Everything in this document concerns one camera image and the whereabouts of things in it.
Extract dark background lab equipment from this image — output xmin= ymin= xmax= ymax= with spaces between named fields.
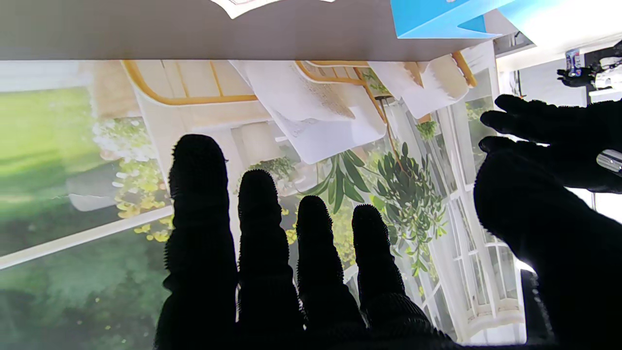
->
xmin=556 ymin=41 xmax=622 ymax=90

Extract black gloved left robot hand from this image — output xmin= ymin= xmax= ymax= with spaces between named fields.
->
xmin=479 ymin=94 xmax=622 ymax=193

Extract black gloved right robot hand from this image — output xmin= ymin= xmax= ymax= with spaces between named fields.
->
xmin=155 ymin=134 xmax=622 ymax=350

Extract white lined paper sheets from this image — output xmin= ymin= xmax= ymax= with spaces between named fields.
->
xmin=211 ymin=0 xmax=336 ymax=19

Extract blue file box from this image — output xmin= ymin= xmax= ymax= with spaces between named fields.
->
xmin=390 ymin=0 xmax=622 ymax=59

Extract printed garden window backdrop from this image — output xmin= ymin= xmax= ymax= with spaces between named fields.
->
xmin=0 ymin=41 xmax=535 ymax=350

